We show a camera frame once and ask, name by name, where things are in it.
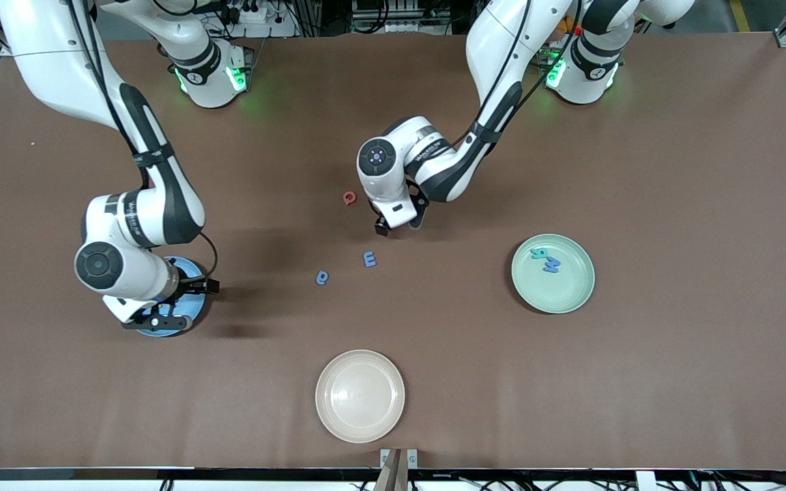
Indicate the blue letter a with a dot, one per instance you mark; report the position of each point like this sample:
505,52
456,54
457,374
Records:
321,279

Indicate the beige plate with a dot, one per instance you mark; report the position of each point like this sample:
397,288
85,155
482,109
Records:
360,395

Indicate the white power strip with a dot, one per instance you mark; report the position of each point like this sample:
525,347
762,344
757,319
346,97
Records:
250,13

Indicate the teal letter R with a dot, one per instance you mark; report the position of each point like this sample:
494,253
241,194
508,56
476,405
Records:
540,254

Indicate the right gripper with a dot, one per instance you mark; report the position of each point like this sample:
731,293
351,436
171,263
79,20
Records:
190,286

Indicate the red letter Q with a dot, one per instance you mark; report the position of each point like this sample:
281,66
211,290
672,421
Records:
347,200

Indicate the metal table edge bracket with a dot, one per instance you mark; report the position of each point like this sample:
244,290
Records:
398,470

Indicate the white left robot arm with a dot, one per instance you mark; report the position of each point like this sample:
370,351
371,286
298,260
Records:
495,41

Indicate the blue letter W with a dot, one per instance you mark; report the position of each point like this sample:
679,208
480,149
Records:
552,265

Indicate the black white table edge rail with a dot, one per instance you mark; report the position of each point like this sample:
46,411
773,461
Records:
161,474

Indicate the blue plate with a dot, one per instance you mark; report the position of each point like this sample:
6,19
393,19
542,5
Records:
196,307

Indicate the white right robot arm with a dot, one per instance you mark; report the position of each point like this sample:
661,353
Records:
45,61

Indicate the black equipment rack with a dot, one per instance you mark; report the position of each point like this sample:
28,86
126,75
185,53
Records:
400,13

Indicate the green plate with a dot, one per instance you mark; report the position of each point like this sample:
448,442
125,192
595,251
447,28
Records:
563,290

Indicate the blue letter e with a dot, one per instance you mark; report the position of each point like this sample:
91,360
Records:
368,259

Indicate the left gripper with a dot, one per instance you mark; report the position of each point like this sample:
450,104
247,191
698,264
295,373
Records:
381,228

